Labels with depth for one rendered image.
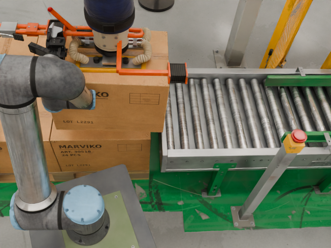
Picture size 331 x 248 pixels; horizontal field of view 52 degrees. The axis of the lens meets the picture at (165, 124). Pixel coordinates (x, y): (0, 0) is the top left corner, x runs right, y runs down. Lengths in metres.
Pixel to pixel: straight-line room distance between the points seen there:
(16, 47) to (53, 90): 1.73
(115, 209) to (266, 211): 1.30
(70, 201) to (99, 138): 0.80
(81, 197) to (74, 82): 0.51
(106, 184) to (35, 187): 0.51
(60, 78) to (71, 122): 0.96
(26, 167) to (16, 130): 0.16
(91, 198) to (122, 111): 0.60
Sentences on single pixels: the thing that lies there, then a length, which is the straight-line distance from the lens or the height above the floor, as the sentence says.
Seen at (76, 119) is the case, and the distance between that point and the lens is 1.90.
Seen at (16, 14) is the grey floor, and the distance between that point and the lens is 3.94.
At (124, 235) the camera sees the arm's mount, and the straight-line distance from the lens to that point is 1.59.
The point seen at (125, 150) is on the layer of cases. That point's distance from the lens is 2.18.
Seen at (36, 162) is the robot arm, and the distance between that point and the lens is 1.21.
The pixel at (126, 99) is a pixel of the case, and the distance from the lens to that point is 1.73.
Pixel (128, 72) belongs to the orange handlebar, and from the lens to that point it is 1.51.
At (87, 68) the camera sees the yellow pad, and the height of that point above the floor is 1.09.
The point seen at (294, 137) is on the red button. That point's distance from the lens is 1.65.
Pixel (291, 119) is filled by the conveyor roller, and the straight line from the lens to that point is 2.37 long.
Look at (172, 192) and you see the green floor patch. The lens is 2.51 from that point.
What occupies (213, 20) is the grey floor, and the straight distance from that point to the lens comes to 3.81.
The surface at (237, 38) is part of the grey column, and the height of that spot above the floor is 0.36.
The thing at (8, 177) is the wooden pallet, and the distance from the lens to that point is 2.70.
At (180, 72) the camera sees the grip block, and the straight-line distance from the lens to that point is 1.51.
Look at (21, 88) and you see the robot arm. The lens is 1.00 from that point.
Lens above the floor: 2.29
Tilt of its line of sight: 55 degrees down
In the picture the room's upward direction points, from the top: 7 degrees clockwise
